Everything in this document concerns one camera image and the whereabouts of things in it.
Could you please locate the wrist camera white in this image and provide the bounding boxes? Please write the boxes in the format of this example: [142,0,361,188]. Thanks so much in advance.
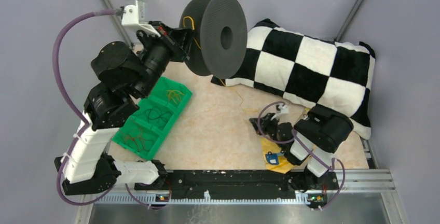
[121,0,160,37]
[276,103,290,116]

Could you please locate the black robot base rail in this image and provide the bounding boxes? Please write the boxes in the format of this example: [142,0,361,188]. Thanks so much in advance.
[134,170,339,200]

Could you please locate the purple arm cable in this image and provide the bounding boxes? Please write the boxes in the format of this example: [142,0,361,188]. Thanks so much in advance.
[257,101,346,211]
[56,8,171,211]

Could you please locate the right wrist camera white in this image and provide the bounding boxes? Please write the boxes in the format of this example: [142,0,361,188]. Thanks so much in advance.
[276,103,290,116]

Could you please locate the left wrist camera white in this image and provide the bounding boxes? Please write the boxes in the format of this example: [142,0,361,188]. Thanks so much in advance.
[121,0,160,37]

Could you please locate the dark wires in tray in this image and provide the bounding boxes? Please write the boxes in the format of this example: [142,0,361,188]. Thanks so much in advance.
[142,107,173,125]

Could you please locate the brown wires in tray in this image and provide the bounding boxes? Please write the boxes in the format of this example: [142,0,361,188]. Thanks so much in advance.
[123,128,155,152]

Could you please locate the thin yellow cable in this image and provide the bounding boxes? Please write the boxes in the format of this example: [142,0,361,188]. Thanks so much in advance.
[182,16,262,113]

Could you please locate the green compartment tray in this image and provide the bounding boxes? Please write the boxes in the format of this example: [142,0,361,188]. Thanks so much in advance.
[112,77,193,160]

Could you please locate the yellow wires in tray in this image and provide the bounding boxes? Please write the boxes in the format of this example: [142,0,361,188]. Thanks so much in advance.
[166,89,186,105]

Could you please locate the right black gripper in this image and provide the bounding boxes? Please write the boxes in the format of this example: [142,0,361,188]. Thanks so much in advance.
[249,112,287,150]

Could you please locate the white slotted cable duct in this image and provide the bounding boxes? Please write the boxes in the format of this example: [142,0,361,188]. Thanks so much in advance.
[98,191,310,205]

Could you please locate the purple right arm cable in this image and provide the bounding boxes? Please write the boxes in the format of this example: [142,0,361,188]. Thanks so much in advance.
[257,101,346,211]

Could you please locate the black white checkered pillow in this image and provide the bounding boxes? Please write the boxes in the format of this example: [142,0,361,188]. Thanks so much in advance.
[211,19,376,139]

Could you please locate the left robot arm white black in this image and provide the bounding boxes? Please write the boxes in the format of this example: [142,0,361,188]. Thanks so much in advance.
[55,21,196,195]

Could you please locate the black cable spool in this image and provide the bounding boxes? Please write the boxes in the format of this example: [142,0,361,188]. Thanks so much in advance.
[180,0,248,79]

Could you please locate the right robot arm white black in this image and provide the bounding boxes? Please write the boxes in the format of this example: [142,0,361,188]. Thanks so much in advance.
[249,104,353,192]

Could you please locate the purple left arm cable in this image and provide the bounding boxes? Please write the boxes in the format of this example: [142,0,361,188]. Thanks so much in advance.
[56,8,171,211]

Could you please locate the yellow cloth with car print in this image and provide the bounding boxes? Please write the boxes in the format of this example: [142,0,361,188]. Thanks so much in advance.
[260,137,299,174]

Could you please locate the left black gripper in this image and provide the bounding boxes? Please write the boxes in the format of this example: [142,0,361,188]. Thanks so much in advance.
[132,19,196,99]

